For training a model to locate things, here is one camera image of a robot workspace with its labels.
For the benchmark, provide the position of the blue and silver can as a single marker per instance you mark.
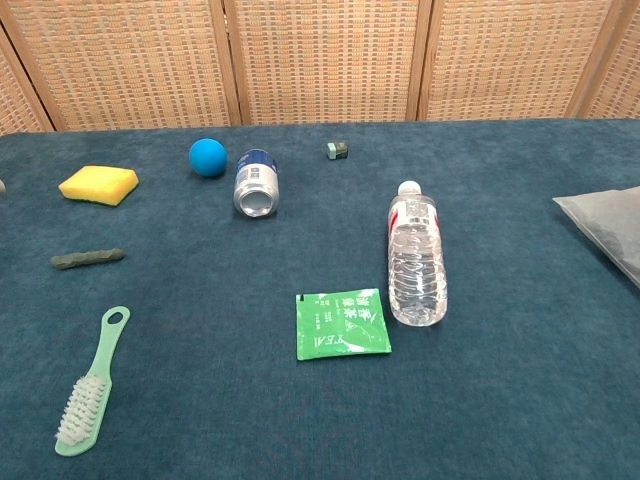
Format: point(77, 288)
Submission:
point(256, 182)

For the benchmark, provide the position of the green tea sachet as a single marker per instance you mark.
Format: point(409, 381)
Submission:
point(342, 325)

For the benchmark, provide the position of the small green cube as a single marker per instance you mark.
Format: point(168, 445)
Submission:
point(338, 150)

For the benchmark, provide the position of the clear plastic water bottle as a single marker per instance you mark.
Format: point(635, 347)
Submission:
point(417, 255)

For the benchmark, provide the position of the blue rubber ball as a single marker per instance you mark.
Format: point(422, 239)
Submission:
point(207, 157)

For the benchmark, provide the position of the wicker folding screen panel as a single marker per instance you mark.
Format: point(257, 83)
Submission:
point(510, 60)
point(130, 60)
point(620, 85)
point(325, 60)
point(15, 100)

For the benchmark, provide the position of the yellow sponge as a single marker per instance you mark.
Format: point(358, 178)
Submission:
point(97, 185)

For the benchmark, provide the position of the light green scrub brush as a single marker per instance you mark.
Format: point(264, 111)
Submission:
point(85, 400)

